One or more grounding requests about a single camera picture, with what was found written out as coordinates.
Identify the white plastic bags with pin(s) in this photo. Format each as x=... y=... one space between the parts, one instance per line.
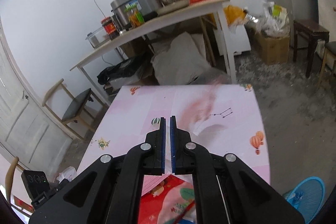
x=267 y=24

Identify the white door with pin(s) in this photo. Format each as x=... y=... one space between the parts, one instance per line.
x=23 y=119

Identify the cardboard box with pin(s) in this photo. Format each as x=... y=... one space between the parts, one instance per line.
x=273 y=49
x=131 y=49

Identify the glass container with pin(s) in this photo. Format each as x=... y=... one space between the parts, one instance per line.
x=97 y=37

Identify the crumpled white paper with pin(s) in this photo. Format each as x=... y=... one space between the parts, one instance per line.
x=65 y=174

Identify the wooden chair dark seat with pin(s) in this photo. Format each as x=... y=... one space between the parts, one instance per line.
x=331 y=49
x=76 y=106

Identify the white wooden side table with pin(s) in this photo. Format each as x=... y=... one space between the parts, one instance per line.
x=162 y=19

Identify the black plastic bag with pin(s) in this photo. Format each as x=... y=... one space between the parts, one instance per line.
x=118 y=70

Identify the red lid jar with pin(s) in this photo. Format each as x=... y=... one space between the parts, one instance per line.
x=109 y=28

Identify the brown tray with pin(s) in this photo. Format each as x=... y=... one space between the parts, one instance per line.
x=173 y=6

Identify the yellow plastic bag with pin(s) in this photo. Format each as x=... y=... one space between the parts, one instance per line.
x=235 y=14

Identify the green white packet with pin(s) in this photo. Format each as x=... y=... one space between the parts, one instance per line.
x=278 y=12

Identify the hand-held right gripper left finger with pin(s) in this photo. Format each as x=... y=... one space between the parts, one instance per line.
x=163 y=148

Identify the blue mesh waste basket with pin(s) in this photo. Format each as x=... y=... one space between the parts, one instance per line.
x=312 y=195

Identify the white foam box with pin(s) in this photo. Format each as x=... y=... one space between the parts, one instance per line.
x=239 y=40

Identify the jar of yellow pickles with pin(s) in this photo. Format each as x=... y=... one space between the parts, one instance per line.
x=134 y=16

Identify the dark wooden stool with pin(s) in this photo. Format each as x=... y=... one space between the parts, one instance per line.
x=311 y=28

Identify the red snack bag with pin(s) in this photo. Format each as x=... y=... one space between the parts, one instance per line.
x=168 y=200

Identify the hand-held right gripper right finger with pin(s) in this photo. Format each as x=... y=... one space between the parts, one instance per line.
x=172 y=148

